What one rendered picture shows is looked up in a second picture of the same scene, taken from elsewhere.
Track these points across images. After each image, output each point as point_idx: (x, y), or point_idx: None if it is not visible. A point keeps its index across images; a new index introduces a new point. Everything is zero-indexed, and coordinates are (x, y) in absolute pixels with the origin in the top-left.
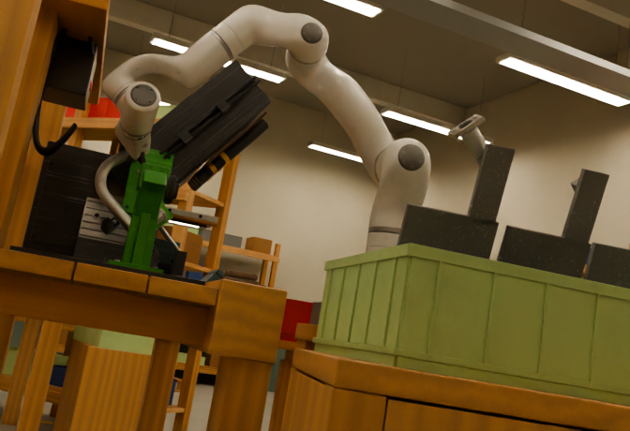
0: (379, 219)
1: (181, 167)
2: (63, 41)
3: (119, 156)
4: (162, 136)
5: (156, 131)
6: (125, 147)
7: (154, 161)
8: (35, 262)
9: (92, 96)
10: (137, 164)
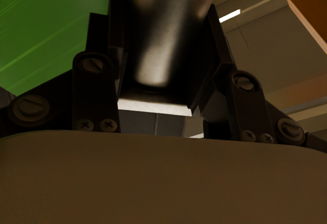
0: None
1: (12, 99)
2: None
3: None
4: (135, 128)
5: (161, 125)
6: (179, 160)
7: (69, 66)
8: None
9: (308, 4)
10: (100, 11)
